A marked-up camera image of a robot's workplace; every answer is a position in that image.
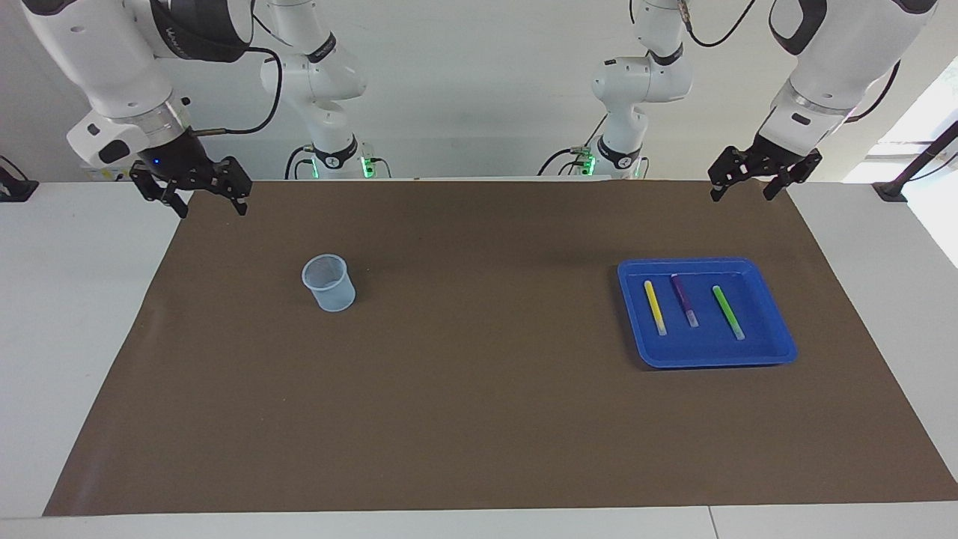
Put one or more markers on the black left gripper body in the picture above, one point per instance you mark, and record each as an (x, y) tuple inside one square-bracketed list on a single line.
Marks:
[(771, 157)]

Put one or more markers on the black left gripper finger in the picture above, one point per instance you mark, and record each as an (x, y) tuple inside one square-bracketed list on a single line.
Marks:
[(730, 168), (797, 168)]

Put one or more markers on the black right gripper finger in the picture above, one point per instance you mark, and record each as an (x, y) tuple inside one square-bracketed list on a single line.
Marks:
[(161, 187), (230, 178)]

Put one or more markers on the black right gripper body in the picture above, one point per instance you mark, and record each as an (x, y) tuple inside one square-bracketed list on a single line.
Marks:
[(179, 159)]

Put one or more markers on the purple pen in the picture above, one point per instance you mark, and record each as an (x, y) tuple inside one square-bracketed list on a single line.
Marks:
[(684, 298)]

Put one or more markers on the green pen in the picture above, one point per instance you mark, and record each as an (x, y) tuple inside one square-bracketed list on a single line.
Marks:
[(727, 311)]

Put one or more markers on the yellow pen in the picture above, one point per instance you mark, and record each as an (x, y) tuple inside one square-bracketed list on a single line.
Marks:
[(655, 307)]

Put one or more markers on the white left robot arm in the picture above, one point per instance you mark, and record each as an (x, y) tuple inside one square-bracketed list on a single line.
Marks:
[(831, 60)]

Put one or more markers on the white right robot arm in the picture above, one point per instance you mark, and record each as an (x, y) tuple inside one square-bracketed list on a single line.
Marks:
[(112, 67)]

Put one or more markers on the white power strip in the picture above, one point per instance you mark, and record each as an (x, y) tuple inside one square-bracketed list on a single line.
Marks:
[(105, 174)]

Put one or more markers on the black clamp with pole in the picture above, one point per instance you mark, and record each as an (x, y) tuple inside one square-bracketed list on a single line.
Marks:
[(891, 191)]

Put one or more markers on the black table clamp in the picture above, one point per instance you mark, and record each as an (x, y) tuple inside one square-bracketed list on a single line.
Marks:
[(19, 189)]

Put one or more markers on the translucent plastic cup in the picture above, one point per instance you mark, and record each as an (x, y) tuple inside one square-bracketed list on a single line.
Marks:
[(329, 288)]

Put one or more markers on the blue plastic tray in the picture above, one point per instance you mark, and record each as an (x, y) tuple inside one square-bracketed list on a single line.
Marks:
[(756, 344)]

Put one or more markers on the brown table mat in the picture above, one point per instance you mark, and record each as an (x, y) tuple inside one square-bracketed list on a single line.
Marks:
[(479, 389)]

